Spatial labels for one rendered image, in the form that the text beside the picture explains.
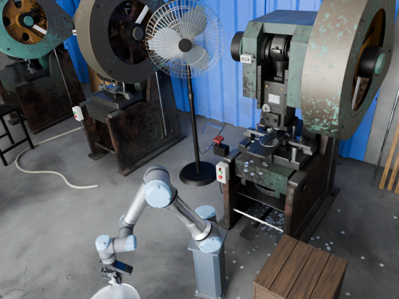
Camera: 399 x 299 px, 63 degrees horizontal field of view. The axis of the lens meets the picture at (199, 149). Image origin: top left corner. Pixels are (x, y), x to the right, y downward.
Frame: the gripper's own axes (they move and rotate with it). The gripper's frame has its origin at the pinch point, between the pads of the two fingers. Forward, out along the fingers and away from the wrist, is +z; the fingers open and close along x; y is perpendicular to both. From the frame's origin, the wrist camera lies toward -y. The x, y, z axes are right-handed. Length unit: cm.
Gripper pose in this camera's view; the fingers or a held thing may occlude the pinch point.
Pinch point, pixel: (120, 283)
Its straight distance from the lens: 199.3
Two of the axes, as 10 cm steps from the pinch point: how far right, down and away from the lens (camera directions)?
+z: 0.8, 8.4, 5.4
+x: -1.0, 5.4, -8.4
